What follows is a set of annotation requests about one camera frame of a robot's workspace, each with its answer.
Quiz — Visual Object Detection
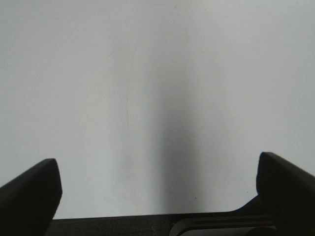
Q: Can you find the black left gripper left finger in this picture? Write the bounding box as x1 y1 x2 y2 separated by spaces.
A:
0 158 63 236

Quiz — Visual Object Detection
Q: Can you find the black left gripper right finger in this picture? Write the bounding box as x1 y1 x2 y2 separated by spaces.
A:
256 152 315 236

